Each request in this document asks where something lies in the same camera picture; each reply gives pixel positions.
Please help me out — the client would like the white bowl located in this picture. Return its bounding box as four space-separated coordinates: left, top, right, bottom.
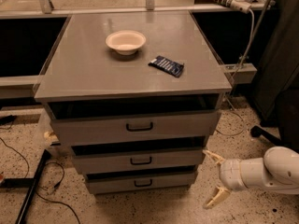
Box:
106 30 147 55

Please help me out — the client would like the grey top drawer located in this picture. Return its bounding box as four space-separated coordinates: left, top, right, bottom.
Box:
50 111 221 147

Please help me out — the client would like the grey drawer cabinet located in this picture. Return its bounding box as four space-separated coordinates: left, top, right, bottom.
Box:
35 11 231 185

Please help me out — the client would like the grey middle drawer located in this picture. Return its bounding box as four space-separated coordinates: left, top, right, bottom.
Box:
73 147 203 175

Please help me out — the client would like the black floor stand bar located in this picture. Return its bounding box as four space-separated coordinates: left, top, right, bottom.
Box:
0 150 51 224

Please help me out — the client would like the white cable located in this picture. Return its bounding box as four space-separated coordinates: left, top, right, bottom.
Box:
215 8 256 138

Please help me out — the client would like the black office chair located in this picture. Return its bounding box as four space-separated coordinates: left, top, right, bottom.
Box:
250 89 299 152

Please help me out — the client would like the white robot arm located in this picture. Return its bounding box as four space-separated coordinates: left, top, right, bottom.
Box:
203 147 299 209

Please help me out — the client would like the grey drawer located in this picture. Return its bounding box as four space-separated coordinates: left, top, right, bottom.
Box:
86 171 197 194
73 147 203 175
50 111 221 147

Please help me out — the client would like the black floor cable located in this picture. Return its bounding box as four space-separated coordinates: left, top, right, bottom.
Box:
0 136 82 224

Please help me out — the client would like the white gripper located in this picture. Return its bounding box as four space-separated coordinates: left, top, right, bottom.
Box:
203 149 242 209

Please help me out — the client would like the dark blue snack packet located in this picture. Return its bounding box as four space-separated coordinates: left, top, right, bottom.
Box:
148 56 184 77

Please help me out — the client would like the grey metal frame rail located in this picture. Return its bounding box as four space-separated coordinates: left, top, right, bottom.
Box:
0 76 39 99

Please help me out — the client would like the grey bottom drawer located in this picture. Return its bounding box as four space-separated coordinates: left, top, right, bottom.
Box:
86 171 197 194

